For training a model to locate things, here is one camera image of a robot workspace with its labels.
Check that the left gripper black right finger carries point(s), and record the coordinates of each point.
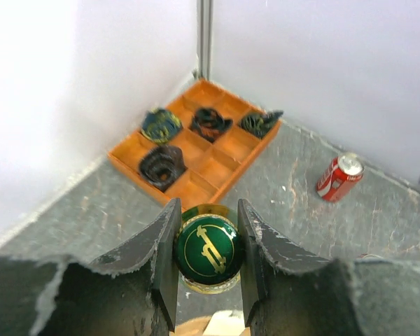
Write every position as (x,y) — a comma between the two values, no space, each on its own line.
(287,290)

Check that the red cola can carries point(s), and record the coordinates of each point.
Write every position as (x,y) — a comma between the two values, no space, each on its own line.
(370,256)
(342,174)

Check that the green glass bottle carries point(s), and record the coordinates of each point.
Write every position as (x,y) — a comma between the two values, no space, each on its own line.
(208,249)

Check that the orange wooden divided tray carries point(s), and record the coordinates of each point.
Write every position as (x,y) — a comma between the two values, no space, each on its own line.
(211,168)

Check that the red cola can front right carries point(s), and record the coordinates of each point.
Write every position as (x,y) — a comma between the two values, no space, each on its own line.
(370,256)

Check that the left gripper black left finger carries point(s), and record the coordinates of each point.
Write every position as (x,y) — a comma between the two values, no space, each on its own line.
(130,290)

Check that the right aluminium frame post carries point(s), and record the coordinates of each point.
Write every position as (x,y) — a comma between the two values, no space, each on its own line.
(204,35)

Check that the red cola can far right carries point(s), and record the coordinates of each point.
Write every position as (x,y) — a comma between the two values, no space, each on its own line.
(342,174)

